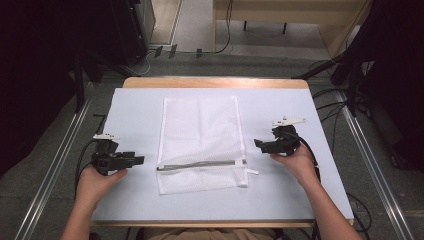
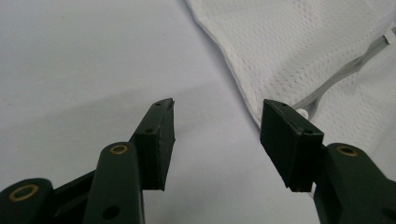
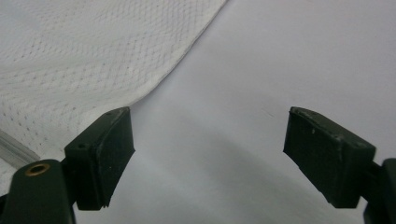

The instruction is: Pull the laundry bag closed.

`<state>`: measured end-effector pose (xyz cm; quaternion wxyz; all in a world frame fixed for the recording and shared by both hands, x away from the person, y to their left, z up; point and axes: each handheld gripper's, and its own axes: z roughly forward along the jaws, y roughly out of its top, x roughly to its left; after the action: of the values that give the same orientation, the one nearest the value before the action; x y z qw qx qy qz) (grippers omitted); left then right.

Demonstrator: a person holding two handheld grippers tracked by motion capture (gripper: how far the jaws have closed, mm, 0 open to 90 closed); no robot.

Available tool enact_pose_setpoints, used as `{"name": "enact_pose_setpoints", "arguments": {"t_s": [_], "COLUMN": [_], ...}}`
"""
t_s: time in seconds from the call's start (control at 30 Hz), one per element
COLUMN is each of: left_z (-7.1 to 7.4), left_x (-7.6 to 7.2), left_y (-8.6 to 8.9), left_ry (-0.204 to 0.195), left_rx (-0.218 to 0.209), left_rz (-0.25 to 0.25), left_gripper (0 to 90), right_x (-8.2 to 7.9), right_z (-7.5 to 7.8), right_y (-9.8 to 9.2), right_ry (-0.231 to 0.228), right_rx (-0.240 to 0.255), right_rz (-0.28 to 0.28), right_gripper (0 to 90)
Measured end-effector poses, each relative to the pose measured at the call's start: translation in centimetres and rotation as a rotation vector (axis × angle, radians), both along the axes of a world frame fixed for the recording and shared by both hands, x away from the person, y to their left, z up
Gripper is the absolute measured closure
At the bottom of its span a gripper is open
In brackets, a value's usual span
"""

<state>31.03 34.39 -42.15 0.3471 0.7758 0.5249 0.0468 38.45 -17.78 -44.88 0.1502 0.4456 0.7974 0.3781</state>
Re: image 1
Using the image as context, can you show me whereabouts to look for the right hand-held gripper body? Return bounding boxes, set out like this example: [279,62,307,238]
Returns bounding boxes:
[265,116,308,157]

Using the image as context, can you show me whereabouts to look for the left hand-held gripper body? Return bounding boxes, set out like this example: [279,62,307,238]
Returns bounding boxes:
[90,133,135,177]

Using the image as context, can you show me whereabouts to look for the person's right hand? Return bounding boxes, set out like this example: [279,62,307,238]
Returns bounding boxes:
[269,143,322,188]

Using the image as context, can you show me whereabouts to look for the person's left hand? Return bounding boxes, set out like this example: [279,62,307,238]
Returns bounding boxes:
[75,165,128,209]

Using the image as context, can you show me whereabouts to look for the pale table cover sheet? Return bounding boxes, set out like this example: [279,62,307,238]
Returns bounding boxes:
[92,87,354,223]

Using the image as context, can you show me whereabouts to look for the white mesh laundry bag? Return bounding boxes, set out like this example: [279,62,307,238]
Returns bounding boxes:
[155,95,260,196]

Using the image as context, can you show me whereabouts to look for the wooden table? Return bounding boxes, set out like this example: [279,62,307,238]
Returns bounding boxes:
[89,76,355,229]

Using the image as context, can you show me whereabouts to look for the black stand leg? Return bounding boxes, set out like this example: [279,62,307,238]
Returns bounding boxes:
[292,49,351,81]

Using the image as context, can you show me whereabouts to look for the black curtain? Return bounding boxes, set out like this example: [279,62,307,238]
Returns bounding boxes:
[0,0,116,176]
[333,0,424,173]

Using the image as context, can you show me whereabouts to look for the dark cabinet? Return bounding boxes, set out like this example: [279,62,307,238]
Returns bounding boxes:
[109,0,157,67]

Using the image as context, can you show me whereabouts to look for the light wooden bench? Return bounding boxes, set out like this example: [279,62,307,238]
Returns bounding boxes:
[213,0,374,58]

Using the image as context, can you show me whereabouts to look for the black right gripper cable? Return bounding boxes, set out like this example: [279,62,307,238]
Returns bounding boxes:
[283,130,323,184]

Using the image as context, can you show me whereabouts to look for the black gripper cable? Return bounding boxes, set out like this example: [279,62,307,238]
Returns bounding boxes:
[283,130,323,184]
[73,139,100,201]

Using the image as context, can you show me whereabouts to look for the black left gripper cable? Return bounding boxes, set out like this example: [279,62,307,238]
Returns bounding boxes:
[73,139,100,201]

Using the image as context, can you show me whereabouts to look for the short black cable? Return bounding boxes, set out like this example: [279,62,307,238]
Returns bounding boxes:
[92,113,108,135]

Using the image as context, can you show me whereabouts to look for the black floor cables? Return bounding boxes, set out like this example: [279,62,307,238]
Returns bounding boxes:
[312,87,349,155]

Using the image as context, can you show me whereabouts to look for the metal floor rail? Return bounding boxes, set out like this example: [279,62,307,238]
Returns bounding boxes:
[13,96,94,240]
[335,89,416,240]

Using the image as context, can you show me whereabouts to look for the white floor cable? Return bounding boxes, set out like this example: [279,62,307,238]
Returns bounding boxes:
[125,49,158,77]

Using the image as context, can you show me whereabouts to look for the black hanging cable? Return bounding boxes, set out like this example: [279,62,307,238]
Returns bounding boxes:
[214,0,234,55]

